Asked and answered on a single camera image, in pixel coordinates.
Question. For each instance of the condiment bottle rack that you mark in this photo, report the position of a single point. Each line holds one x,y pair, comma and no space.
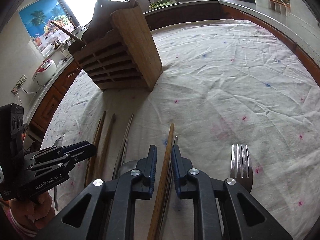
281,6

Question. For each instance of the wooden utensil holder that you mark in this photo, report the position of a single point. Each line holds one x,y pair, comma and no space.
119,50

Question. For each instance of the tropical fruit poster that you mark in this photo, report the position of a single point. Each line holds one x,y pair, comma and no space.
40,19

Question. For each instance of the dark metal chopstick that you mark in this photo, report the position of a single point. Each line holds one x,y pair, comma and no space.
121,150

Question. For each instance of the silver spoon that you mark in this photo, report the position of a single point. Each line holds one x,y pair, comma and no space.
130,165

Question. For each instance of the worn wooden chopstick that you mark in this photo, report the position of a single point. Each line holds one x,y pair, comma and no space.
103,155

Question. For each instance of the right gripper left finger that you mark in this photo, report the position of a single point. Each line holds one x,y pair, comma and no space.
105,209

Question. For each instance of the green vegetable basket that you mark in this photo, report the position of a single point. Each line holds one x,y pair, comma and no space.
162,3

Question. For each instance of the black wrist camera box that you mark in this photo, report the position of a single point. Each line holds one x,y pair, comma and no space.
11,133

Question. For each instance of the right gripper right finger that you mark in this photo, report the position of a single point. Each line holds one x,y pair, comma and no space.
223,209

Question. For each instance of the person's left hand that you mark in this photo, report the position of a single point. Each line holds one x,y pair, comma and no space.
33,216

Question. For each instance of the long wooden chopstick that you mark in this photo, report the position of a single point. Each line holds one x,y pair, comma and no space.
158,209

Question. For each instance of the white red rice cooker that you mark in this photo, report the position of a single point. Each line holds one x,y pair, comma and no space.
44,73

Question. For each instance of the floral white tablecloth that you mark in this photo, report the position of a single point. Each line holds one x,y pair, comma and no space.
224,82

